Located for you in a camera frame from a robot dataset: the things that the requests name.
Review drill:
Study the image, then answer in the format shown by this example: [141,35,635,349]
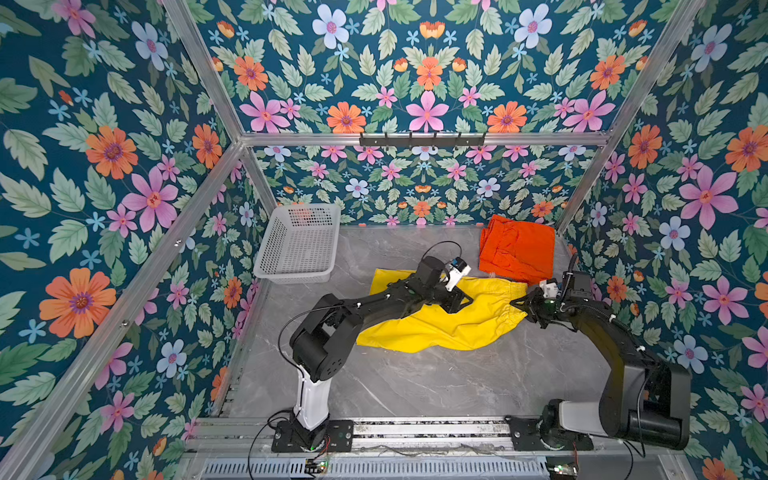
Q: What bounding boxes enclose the yellow shorts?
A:
[356,277,527,354]

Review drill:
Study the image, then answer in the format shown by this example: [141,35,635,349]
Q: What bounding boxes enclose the orange shorts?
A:
[478,215,556,285]

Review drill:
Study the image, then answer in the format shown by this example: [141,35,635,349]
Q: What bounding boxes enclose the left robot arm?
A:
[287,255,473,451]

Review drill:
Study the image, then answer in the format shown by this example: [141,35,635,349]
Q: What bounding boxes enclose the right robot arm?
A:
[510,287,691,451]

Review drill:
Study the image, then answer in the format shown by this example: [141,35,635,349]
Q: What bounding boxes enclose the white plastic basket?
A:
[253,203,341,285]

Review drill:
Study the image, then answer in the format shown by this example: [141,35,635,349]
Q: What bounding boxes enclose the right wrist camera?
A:
[538,271,594,301]

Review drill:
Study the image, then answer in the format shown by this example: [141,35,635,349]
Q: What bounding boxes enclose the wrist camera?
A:
[442,257,471,292]
[538,271,594,301]

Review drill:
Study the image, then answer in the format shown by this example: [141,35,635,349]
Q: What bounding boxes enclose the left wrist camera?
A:
[442,257,471,292]

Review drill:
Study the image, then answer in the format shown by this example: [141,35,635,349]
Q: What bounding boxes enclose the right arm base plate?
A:
[504,415,594,452]

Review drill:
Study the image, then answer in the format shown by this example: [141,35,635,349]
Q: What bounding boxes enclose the white vented cable duct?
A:
[201,457,550,479]

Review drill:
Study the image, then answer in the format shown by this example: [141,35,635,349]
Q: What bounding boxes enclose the black hook rail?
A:
[358,132,486,149]

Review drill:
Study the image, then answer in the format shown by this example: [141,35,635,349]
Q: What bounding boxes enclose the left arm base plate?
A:
[271,420,355,453]

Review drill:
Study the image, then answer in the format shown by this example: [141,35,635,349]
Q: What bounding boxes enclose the aluminium mounting rail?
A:
[182,415,683,460]

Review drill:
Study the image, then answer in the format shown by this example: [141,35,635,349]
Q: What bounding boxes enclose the aluminium frame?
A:
[1,1,675,479]

